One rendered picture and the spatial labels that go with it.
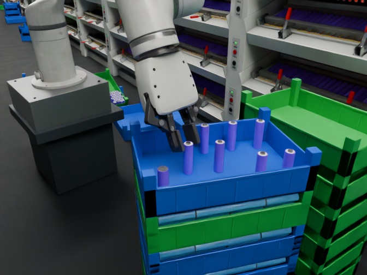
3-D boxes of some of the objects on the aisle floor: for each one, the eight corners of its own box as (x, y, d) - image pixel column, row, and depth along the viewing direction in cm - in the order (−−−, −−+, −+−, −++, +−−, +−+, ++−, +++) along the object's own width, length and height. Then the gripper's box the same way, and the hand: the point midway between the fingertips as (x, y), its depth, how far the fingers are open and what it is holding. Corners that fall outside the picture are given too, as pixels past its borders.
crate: (163, 133, 164) (163, 118, 160) (124, 141, 156) (122, 126, 153) (143, 111, 188) (143, 98, 184) (109, 117, 180) (107, 104, 177)
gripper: (128, 51, 49) (164, 164, 52) (202, 36, 59) (230, 132, 62) (105, 63, 55) (140, 164, 58) (177, 47, 65) (203, 135, 68)
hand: (183, 137), depth 59 cm, fingers open, 3 cm apart
